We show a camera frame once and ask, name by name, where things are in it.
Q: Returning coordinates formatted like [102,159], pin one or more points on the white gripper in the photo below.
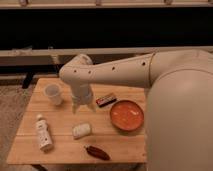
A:
[82,94]

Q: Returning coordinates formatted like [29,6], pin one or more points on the orange round plate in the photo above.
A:
[126,115]

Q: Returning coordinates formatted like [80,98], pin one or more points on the translucent plastic cup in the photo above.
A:
[53,93]

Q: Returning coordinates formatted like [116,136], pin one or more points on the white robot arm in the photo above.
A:
[179,109]

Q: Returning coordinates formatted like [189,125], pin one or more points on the white plastic bottle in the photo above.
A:
[43,134]

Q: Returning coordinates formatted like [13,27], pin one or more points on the dark red chili pepper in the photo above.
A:
[97,152]

